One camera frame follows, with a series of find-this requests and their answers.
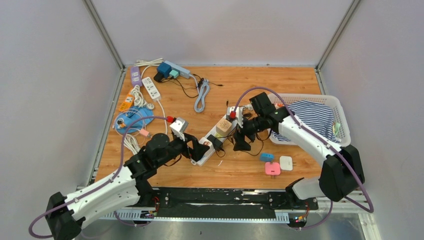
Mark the striped blue white cloth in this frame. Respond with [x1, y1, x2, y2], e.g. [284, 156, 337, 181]
[288, 100, 340, 143]

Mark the white power strip blue USB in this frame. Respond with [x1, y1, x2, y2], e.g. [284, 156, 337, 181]
[191, 116, 237, 166]

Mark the black charger with cable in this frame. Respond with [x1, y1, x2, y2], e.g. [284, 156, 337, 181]
[206, 130, 266, 158]

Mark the white plastic basket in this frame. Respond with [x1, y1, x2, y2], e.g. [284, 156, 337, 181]
[268, 93, 351, 147]

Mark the wooden cube adapter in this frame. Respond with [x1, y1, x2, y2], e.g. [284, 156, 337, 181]
[215, 118, 233, 137]

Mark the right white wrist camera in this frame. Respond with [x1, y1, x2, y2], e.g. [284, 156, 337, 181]
[226, 106, 244, 128]

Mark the light blue power strip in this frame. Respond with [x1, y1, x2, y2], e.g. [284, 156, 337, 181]
[164, 60, 191, 79]

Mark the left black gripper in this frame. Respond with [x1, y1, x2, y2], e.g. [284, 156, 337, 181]
[155, 131, 210, 168]

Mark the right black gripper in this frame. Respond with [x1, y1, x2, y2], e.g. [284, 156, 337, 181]
[233, 113, 265, 152]

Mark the white square charger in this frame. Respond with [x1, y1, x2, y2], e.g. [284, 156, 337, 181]
[279, 156, 294, 171]

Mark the light blue coiled cable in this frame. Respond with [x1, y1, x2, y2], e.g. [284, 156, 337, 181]
[193, 78, 211, 114]

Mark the black mounting rail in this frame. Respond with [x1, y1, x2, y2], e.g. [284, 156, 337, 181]
[133, 187, 319, 219]

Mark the white cube adapter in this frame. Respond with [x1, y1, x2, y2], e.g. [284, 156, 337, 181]
[199, 137, 214, 149]

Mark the white power strip with cord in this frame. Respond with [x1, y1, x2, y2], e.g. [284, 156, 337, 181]
[141, 77, 162, 102]

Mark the orange power strip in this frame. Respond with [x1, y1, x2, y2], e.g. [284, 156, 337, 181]
[118, 92, 135, 112]

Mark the small blue charger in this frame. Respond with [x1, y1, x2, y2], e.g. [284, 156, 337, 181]
[259, 152, 275, 162]

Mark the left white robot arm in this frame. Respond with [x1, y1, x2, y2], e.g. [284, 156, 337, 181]
[45, 133, 211, 240]

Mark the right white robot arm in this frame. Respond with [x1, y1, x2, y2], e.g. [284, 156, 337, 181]
[227, 92, 365, 209]

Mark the pink square charger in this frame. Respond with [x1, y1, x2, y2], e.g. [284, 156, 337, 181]
[264, 162, 281, 177]

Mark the purple power strip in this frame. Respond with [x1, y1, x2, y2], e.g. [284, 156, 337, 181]
[130, 66, 143, 87]

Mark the dark blue cube adapter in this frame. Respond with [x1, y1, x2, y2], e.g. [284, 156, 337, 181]
[156, 62, 172, 79]

